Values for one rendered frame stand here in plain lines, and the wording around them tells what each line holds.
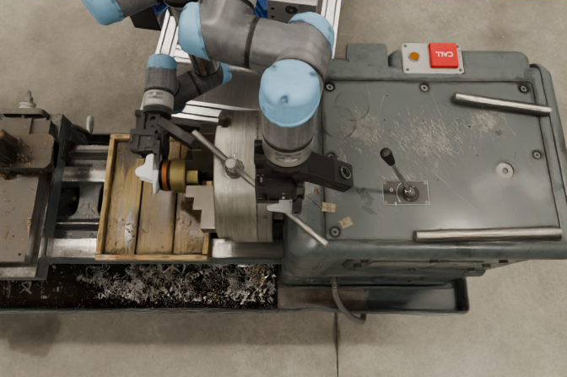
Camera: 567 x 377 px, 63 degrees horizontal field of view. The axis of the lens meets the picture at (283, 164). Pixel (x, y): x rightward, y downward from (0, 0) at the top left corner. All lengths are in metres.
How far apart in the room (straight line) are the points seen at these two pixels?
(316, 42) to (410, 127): 0.41
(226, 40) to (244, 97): 1.52
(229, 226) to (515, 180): 0.60
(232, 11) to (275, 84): 0.15
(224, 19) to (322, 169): 0.27
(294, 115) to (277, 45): 0.12
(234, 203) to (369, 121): 0.33
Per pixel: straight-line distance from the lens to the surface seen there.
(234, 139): 0.98
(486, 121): 1.07
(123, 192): 1.37
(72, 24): 2.86
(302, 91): 0.56
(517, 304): 2.40
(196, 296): 1.58
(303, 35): 0.66
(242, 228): 1.01
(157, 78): 1.21
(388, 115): 1.00
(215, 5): 0.68
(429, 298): 1.68
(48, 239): 1.40
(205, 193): 1.09
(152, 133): 1.15
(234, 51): 0.66
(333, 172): 0.75
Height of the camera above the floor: 2.14
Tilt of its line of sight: 71 degrees down
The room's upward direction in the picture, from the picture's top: 3 degrees clockwise
